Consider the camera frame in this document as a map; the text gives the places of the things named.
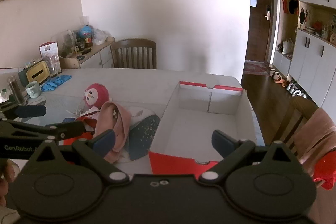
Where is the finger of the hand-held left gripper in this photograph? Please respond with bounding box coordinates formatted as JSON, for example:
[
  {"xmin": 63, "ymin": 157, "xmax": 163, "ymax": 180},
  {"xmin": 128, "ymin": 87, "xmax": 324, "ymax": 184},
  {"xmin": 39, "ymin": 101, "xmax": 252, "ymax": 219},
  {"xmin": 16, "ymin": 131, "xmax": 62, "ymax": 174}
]
[
  {"xmin": 0, "ymin": 119, "xmax": 86, "ymax": 146},
  {"xmin": 0, "ymin": 105, "xmax": 47, "ymax": 120}
]

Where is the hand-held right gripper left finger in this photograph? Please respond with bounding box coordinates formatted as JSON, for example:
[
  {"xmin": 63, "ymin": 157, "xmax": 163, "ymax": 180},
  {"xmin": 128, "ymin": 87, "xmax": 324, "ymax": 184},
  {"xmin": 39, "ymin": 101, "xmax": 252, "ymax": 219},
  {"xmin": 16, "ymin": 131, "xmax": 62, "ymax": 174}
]
[{"xmin": 29, "ymin": 129, "xmax": 129, "ymax": 184}]

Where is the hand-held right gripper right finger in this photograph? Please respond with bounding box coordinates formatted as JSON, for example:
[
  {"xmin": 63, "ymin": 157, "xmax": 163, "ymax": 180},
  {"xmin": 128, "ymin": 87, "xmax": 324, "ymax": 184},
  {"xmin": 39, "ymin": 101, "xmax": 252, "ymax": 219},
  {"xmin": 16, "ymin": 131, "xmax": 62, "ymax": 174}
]
[{"xmin": 198, "ymin": 130, "xmax": 302, "ymax": 185}]

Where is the pink cloth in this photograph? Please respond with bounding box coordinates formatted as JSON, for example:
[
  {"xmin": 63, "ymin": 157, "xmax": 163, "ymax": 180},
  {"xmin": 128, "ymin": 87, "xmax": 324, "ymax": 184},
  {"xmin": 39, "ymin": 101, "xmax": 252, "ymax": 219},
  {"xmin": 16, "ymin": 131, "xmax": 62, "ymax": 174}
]
[{"xmin": 93, "ymin": 101, "xmax": 132, "ymax": 164}]

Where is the red cloth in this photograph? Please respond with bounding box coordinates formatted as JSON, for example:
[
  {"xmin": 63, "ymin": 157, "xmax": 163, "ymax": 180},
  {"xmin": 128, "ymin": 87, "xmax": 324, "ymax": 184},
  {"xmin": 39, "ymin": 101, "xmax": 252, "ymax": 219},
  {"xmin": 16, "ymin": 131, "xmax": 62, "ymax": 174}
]
[{"xmin": 58, "ymin": 108, "xmax": 101, "ymax": 161}]

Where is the white red cardboard box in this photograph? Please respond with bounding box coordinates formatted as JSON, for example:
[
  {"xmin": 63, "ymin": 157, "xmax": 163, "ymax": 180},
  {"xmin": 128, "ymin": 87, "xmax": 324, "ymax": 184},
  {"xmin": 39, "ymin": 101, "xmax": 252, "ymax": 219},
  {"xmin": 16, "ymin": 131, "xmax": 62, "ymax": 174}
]
[{"xmin": 148, "ymin": 80, "xmax": 259, "ymax": 174}]

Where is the dark speckled cloth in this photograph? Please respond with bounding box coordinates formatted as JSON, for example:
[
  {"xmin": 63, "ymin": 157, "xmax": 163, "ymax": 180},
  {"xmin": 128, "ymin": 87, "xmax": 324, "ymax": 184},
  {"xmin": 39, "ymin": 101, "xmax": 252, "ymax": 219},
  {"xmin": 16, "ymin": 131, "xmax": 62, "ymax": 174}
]
[{"xmin": 129, "ymin": 114, "xmax": 161, "ymax": 161}]

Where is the person's left hand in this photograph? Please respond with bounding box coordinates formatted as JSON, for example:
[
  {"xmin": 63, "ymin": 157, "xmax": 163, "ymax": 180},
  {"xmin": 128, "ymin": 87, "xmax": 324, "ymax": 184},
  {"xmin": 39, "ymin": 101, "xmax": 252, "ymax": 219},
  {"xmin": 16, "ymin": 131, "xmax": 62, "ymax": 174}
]
[{"xmin": 0, "ymin": 160, "xmax": 17, "ymax": 207}]

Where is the pale green mug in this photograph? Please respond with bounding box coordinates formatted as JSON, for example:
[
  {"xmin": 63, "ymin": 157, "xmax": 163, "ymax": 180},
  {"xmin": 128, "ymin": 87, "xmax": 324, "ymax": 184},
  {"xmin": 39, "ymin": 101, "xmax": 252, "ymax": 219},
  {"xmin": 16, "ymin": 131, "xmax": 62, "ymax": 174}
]
[{"xmin": 25, "ymin": 82, "xmax": 42, "ymax": 98}]

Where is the dark glass tumbler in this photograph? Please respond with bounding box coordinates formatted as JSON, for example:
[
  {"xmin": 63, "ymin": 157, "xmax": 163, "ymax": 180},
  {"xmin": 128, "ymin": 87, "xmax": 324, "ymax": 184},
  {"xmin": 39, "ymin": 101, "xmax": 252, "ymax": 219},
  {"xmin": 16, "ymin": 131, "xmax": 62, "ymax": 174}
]
[{"xmin": 7, "ymin": 76, "xmax": 27, "ymax": 106}]

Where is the blue rubber glove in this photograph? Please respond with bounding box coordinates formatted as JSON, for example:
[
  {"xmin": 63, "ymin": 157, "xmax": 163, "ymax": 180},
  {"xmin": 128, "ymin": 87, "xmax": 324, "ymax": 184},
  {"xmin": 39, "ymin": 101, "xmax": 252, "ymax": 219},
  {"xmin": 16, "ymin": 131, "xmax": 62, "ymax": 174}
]
[
  {"xmin": 52, "ymin": 75, "xmax": 72, "ymax": 86},
  {"xmin": 41, "ymin": 80, "xmax": 60, "ymax": 92}
]

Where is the yellow green tissue box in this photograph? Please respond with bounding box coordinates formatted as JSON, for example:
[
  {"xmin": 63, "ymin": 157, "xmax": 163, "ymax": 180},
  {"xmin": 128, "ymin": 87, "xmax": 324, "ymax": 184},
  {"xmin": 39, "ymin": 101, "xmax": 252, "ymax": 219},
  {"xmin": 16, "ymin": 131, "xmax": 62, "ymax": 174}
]
[{"xmin": 19, "ymin": 61, "xmax": 50, "ymax": 85}]

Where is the pink plush doll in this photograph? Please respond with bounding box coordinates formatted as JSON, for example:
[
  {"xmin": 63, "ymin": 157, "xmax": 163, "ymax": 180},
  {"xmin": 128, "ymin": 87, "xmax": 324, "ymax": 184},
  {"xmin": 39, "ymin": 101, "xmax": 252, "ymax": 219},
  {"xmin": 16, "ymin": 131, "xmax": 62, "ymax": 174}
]
[{"xmin": 83, "ymin": 83, "xmax": 110, "ymax": 111}]

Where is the red white display box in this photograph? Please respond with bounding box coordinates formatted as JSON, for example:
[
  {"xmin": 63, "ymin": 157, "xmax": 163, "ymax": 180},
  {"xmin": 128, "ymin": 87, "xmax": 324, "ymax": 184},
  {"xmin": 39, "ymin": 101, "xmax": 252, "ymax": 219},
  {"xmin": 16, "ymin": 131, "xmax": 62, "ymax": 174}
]
[{"xmin": 39, "ymin": 41, "xmax": 62, "ymax": 76}]

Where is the wooden chair with towel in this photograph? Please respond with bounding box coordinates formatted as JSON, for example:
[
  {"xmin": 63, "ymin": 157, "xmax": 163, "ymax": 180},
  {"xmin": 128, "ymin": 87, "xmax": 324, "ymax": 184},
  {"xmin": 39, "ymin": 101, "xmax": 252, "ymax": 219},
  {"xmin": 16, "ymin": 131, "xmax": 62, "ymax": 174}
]
[{"xmin": 270, "ymin": 97, "xmax": 319, "ymax": 153}]

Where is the clear plastic container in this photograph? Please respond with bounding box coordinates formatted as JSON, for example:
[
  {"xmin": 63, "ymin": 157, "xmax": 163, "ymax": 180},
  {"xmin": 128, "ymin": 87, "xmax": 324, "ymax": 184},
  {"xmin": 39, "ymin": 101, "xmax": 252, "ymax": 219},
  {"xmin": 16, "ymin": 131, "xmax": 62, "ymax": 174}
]
[{"xmin": 51, "ymin": 30, "xmax": 76, "ymax": 56}]

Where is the red patterned door rug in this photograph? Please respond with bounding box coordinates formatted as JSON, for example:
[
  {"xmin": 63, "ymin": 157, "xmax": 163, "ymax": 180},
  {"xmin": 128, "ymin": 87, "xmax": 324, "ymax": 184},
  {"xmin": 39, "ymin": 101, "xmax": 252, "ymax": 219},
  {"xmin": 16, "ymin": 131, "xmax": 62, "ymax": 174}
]
[{"xmin": 243, "ymin": 61, "xmax": 271, "ymax": 76}]

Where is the white sideboard with wooden top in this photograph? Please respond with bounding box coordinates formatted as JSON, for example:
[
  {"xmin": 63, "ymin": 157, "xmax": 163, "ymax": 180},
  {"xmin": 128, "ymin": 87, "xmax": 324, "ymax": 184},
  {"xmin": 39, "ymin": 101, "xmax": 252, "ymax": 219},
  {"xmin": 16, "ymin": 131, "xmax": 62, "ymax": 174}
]
[{"xmin": 59, "ymin": 36, "xmax": 116, "ymax": 69}]

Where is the row of shoes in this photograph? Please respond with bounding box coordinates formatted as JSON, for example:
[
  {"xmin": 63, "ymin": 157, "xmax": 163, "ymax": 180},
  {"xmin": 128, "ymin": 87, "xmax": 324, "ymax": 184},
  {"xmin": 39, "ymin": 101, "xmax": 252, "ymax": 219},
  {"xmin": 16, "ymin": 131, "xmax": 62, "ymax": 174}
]
[{"xmin": 269, "ymin": 69, "xmax": 307, "ymax": 100}]

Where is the bare wooden chair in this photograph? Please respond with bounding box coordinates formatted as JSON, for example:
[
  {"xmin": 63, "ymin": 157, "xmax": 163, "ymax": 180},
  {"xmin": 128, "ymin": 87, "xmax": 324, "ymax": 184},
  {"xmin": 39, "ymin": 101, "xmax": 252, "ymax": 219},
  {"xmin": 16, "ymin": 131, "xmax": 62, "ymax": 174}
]
[{"xmin": 110, "ymin": 39, "xmax": 157, "ymax": 69}]

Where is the pink towel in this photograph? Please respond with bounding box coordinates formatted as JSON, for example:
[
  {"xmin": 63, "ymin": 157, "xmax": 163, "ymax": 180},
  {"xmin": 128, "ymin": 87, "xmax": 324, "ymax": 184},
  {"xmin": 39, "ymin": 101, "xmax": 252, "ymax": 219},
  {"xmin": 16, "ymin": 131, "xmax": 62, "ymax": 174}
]
[{"xmin": 291, "ymin": 108, "xmax": 336, "ymax": 177}]

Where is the blue globe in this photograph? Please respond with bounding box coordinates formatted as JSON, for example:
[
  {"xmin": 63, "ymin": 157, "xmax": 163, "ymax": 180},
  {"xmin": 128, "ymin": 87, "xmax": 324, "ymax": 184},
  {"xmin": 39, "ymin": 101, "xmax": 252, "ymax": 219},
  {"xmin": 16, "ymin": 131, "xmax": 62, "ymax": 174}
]
[{"xmin": 79, "ymin": 25, "xmax": 93, "ymax": 39}]

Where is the white low shoe cabinet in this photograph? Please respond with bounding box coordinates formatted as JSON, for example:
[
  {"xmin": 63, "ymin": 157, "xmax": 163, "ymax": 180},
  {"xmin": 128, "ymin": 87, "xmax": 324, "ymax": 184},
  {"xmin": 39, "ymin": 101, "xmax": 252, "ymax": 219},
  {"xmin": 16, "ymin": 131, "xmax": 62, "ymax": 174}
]
[{"xmin": 273, "ymin": 50, "xmax": 292, "ymax": 75}]

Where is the clear plastic bag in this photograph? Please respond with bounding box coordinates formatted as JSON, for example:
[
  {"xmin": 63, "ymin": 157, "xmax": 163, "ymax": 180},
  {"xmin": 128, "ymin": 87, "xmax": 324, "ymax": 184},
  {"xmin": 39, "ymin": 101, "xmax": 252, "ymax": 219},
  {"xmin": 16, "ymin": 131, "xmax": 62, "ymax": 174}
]
[{"xmin": 93, "ymin": 28, "xmax": 109, "ymax": 45}]

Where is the red garment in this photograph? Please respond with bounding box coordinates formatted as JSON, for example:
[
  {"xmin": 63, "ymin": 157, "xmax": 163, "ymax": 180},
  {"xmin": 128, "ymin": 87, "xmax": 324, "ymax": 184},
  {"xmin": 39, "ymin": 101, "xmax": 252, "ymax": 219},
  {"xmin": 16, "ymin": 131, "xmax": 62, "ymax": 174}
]
[{"xmin": 312, "ymin": 147, "xmax": 336, "ymax": 191}]

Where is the brown wooden door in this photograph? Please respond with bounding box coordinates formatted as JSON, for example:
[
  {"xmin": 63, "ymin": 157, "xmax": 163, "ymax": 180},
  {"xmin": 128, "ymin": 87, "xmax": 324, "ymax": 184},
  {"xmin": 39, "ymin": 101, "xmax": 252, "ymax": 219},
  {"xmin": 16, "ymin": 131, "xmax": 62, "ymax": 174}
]
[{"xmin": 245, "ymin": 0, "xmax": 276, "ymax": 62}]

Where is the white tote bag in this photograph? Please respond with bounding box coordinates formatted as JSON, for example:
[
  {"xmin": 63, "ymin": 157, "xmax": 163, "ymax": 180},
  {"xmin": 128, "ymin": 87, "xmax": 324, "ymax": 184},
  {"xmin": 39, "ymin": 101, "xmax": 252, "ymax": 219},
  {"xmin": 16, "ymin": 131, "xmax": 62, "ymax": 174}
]
[{"xmin": 282, "ymin": 37, "xmax": 294, "ymax": 54}]

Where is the white lower cabinet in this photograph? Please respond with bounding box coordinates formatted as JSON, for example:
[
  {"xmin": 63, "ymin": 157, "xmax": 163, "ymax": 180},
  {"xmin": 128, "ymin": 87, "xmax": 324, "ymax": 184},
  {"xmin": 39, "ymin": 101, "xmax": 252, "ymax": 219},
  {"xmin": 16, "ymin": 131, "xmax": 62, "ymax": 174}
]
[{"xmin": 287, "ymin": 28, "xmax": 336, "ymax": 107}]

